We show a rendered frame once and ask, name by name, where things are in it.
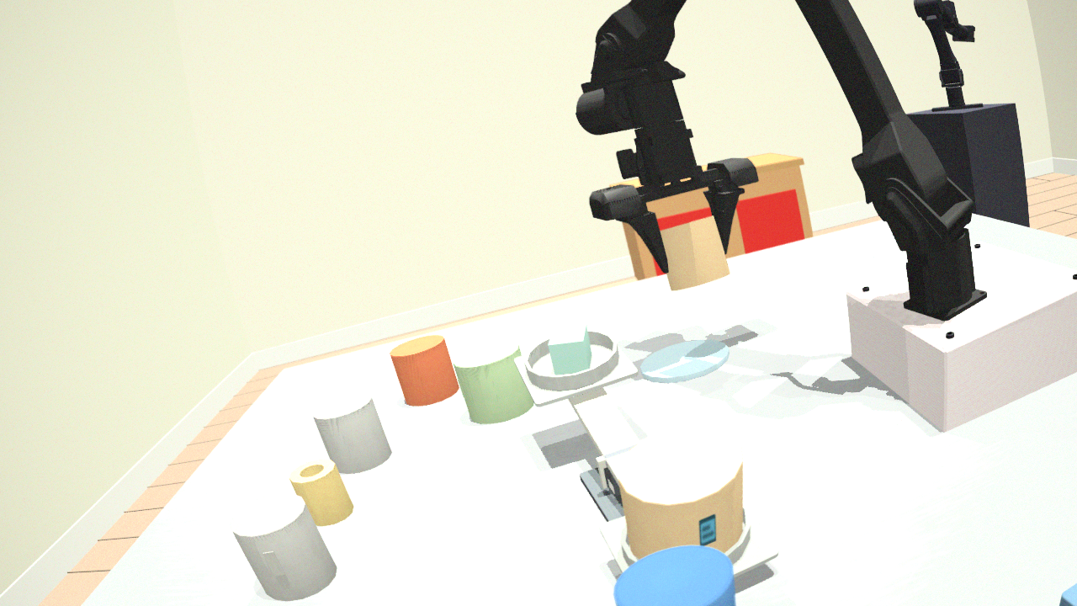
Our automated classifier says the orange cylinder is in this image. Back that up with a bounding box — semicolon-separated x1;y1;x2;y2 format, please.
390;335;459;407

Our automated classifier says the light blue cylinder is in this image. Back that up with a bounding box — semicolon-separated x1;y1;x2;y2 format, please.
613;545;736;606

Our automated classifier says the pale green cylinder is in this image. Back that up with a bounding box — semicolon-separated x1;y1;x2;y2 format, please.
454;342;534;424

